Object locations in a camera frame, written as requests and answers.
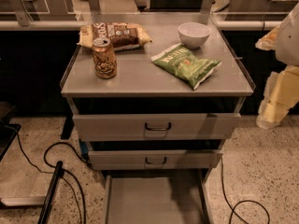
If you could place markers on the dark furniture left edge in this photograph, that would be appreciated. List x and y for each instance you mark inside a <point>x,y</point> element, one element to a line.
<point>8,131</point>

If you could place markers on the brown snack bag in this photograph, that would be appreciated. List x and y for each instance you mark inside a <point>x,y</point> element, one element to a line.
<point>122,35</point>

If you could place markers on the grey drawer cabinet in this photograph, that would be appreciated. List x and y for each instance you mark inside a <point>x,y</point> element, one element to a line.
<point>141,87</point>

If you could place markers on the orange soda can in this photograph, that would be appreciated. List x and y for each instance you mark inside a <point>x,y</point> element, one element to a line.
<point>104,58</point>

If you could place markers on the black bar on floor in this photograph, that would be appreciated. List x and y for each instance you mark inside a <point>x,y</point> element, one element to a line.
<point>58,172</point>

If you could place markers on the middle drawer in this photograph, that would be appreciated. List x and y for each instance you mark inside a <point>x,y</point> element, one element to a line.
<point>154,159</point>

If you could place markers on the white horizontal rail pipe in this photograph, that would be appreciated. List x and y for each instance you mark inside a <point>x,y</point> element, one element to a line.
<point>75,25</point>

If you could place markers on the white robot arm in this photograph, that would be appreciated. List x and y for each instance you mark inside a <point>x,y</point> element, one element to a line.
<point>287,49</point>

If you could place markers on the bottom drawer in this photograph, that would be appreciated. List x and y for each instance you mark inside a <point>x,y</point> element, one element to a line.
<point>171,198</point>

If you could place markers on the drawer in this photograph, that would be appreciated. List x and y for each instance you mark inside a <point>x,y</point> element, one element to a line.
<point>140,127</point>
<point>171,198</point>
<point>154,159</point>

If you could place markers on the top drawer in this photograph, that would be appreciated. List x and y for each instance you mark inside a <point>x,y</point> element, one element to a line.
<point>140,127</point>

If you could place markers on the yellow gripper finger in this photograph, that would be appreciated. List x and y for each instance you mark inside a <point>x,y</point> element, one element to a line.
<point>268,41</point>
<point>281,93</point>

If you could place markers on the green chip bag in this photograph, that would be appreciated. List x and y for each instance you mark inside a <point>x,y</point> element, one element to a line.
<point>182,63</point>

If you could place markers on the white bowl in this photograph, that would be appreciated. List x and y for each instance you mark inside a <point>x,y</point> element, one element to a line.
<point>193,34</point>

